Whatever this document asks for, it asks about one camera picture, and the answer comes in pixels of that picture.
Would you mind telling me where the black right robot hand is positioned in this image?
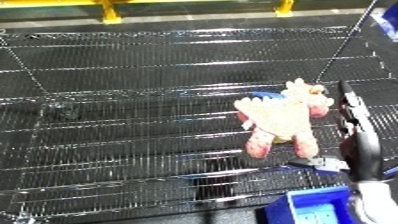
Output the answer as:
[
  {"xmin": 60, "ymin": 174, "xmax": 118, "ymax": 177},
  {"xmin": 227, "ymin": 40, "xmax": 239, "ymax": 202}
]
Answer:
[{"xmin": 335, "ymin": 80, "xmax": 386, "ymax": 184}]

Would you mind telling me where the pink and cream soft toy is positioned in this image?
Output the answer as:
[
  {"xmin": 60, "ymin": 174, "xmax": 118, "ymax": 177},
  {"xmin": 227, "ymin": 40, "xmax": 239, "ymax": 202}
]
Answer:
[{"xmin": 230, "ymin": 77, "xmax": 336, "ymax": 159}]

